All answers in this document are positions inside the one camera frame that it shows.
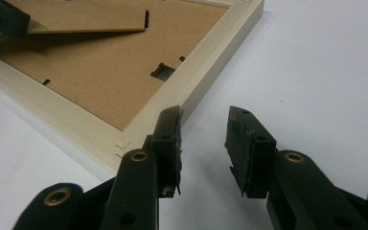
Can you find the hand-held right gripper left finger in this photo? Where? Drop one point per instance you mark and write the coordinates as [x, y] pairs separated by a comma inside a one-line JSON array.
[[169, 153]]

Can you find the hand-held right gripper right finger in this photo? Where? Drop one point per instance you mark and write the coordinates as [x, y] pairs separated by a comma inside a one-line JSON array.
[[252, 159]]

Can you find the brown frame backing board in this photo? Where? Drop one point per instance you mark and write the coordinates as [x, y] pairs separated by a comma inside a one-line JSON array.
[[108, 80]]

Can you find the wooden picture frame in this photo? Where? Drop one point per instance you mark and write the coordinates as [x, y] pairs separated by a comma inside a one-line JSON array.
[[76, 127]]

